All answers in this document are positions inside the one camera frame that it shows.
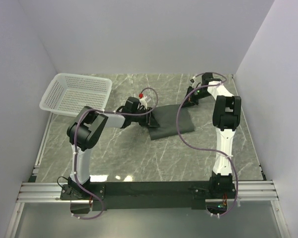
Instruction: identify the black base beam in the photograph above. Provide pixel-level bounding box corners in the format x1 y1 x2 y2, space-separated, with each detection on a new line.
60 181 236 211

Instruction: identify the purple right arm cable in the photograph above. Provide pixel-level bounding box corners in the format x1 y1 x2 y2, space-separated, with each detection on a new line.
176 71 240 218

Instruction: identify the aluminium rail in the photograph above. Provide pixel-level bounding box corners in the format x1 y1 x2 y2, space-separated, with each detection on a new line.
16 181 279 203

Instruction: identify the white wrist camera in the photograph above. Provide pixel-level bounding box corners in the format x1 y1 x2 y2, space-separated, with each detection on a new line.
139 93 152 109
189 76 202 89

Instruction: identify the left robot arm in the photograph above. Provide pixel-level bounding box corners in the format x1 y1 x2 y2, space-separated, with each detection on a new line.
67 97 159 199

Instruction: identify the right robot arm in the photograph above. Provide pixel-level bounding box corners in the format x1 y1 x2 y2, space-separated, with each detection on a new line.
183 72 241 198

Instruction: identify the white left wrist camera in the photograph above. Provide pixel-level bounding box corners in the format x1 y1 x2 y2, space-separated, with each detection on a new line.
139 93 152 109

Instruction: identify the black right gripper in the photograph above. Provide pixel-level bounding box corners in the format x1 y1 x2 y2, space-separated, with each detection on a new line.
180 86 212 108

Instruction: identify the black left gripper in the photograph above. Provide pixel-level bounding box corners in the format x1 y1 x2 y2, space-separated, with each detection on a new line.
131 107 159 127

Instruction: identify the white plastic basket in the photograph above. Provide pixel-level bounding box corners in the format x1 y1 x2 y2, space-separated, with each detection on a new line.
39 73 112 117

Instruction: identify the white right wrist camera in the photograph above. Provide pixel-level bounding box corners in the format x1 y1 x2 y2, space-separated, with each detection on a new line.
189 76 202 89

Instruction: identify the dark grey t shirt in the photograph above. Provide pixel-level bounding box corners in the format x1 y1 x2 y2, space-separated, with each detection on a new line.
148 105 195 140

